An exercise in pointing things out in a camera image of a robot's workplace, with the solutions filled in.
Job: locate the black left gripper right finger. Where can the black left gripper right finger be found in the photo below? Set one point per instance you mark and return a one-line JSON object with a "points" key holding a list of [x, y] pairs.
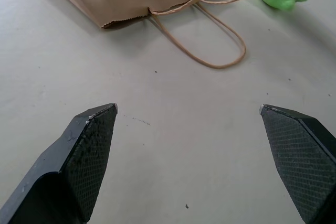
{"points": [[302, 161]]}

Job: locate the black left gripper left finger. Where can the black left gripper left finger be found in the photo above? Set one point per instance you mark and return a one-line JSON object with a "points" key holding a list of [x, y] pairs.
{"points": [[78, 166]]}

